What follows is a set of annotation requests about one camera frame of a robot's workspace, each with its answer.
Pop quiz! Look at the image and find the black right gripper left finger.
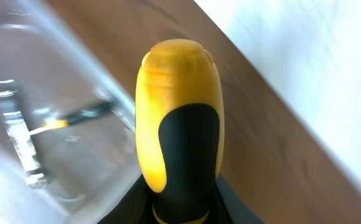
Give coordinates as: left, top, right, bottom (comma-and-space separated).
98, 175, 154, 224

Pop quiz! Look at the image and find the small yellow black screwdriver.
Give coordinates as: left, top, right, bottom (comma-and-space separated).
29, 100, 116, 136

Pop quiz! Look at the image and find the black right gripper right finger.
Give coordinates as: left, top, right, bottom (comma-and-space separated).
210, 174, 264, 224

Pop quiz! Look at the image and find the silver offset ring wrench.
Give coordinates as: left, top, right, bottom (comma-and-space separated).
0, 80, 48, 189

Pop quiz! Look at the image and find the clear plastic container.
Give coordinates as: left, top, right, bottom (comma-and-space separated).
0, 1, 140, 223

